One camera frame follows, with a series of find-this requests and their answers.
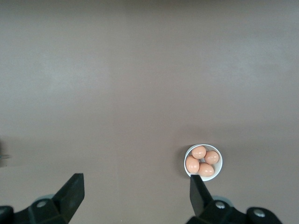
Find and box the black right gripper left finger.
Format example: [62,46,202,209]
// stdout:
[13,173,85,224]

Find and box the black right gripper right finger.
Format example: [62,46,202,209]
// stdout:
[186,175,249,224]

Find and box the brown egg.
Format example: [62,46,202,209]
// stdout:
[185,155,200,174]
[204,150,220,165]
[191,146,207,160]
[197,162,215,177]

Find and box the white round bowl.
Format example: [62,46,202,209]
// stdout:
[184,143,223,182]

